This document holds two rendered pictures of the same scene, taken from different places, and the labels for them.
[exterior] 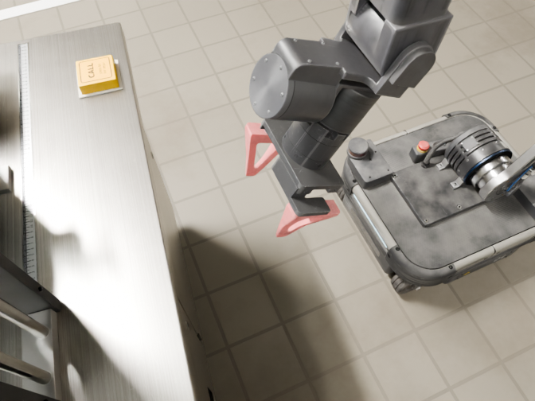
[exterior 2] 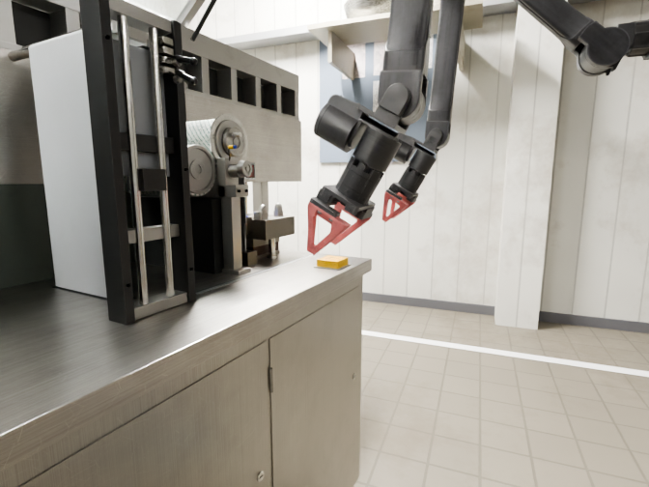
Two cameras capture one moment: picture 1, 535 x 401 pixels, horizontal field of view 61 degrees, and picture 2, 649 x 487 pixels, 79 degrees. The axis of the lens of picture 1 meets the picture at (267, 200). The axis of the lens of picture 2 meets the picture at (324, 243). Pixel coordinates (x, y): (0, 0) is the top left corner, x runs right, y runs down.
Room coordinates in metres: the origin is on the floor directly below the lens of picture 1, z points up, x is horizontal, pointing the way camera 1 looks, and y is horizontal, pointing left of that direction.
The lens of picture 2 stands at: (-0.16, -0.45, 1.15)
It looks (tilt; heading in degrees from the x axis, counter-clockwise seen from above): 9 degrees down; 45
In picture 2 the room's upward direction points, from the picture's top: straight up
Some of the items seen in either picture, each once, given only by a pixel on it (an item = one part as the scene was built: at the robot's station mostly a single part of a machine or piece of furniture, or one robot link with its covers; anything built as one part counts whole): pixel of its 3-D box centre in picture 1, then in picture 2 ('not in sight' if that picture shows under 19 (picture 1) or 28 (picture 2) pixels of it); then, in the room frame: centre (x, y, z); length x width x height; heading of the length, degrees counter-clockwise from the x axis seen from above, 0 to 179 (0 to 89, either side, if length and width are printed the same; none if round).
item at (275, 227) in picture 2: not in sight; (232, 223); (0.56, 0.71, 1.00); 0.40 x 0.16 x 0.06; 107
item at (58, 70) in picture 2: not in sight; (71, 171); (0.06, 0.56, 1.17); 0.34 x 0.05 x 0.54; 107
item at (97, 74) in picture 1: (97, 74); (332, 262); (0.65, 0.33, 0.91); 0.07 x 0.07 x 0.02; 17
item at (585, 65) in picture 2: not in sight; (608, 51); (0.93, -0.24, 1.43); 0.10 x 0.05 x 0.09; 114
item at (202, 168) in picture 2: not in sight; (163, 169); (0.28, 0.59, 1.17); 0.26 x 0.12 x 0.12; 107
